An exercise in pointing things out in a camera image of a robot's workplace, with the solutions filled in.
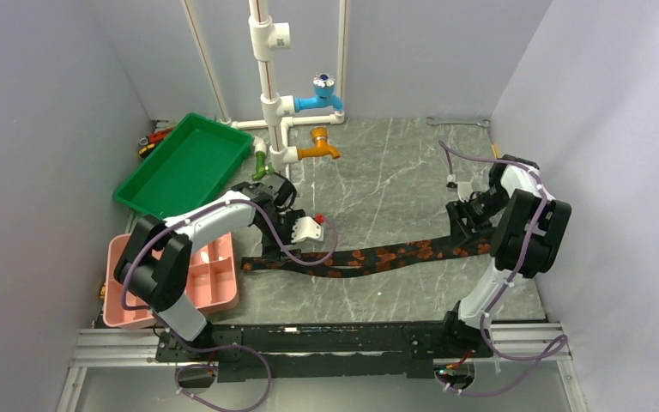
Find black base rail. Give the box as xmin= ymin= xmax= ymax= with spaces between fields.
xmin=155 ymin=319 xmax=492 ymax=383

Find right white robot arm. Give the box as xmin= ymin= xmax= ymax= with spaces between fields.
xmin=438 ymin=154 xmax=572 ymax=356

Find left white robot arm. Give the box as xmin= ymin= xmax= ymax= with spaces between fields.
xmin=112 ymin=173 xmax=312 ymax=361

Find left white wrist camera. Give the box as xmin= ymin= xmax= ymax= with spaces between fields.
xmin=291 ymin=216 xmax=324 ymax=244

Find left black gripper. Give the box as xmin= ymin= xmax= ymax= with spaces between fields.
xmin=256 ymin=210 xmax=305 ymax=265

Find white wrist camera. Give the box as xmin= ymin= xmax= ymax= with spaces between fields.
xmin=291 ymin=216 xmax=324 ymax=244
xmin=446 ymin=174 xmax=475 ymax=202

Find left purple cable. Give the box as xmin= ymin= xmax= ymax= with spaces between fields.
xmin=118 ymin=198 xmax=340 ymax=412

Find green plastic tray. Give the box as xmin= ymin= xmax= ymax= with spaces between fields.
xmin=112 ymin=113 xmax=253 ymax=218

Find green faucet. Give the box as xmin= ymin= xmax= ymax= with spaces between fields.
xmin=251 ymin=139 xmax=275 ymax=181

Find red handled pliers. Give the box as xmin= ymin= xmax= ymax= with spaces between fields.
xmin=137 ymin=127 xmax=173 ymax=159

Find orange faucet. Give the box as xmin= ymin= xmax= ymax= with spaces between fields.
xmin=297 ymin=126 xmax=342 ymax=161

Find dark floral necktie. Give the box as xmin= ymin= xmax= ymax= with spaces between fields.
xmin=240 ymin=236 xmax=491 ymax=278

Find silver wrench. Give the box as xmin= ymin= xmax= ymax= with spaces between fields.
xmin=426 ymin=116 xmax=491 ymax=128

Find pink compartment organizer box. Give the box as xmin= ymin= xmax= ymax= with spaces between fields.
xmin=99 ymin=233 xmax=239 ymax=330

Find aluminium frame rail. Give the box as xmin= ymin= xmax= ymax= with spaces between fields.
xmin=56 ymin=324 xmax=592 ymax=412

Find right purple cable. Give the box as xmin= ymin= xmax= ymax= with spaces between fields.
xmin=435 ymin=140 xmax=570 ymax=398

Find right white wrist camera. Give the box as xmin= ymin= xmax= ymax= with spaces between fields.
xmin=446 ymin=174 xmax=475 ymax=202

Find purple cable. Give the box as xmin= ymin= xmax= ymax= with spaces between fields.
xmin=118 ymin=198 xmax=340 ymax=412
xmin=435 ymin=140 xmax=570 ymax=398

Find blue faucet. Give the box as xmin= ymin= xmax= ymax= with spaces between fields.
xmin=293 ymin=73 xmax=344 ymax=112

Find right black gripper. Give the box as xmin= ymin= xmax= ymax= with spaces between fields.
xmin=445 ymin=185 xmax=510 ymax=251

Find white pvc pipe assembly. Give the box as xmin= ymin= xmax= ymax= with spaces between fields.
xmin=183 ymin=1 xmax=345 ymax=178

